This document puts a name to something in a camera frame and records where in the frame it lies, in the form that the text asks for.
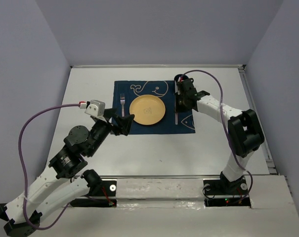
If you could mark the blue whale cloth placemat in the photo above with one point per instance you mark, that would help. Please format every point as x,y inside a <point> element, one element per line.
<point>125,91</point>

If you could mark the pink handled fork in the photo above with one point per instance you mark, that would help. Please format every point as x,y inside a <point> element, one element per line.
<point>122,102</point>

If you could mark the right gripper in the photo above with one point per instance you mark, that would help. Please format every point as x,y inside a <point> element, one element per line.
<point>178,108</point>

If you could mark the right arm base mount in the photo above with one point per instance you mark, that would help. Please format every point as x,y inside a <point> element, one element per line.
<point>219,196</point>

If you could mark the dark blue mug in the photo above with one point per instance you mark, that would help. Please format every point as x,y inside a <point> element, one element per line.
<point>189,79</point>

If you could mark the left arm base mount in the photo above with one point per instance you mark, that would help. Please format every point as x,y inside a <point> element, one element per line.
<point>103,198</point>

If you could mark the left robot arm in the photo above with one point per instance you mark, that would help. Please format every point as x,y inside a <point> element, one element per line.
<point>57,185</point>

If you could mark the tan wooden plate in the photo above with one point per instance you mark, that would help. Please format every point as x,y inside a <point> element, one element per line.
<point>148,109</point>

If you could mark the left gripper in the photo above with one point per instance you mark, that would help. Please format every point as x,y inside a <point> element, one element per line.
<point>125,122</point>

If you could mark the metal rail at table front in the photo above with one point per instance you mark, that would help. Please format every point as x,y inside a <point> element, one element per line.
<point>157,176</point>

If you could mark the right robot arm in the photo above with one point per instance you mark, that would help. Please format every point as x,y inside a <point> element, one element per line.
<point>242,129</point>

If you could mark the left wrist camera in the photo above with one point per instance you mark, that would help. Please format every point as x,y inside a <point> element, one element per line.
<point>93,108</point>

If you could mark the pink handled knife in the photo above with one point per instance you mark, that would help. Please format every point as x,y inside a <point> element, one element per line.
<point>175,103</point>

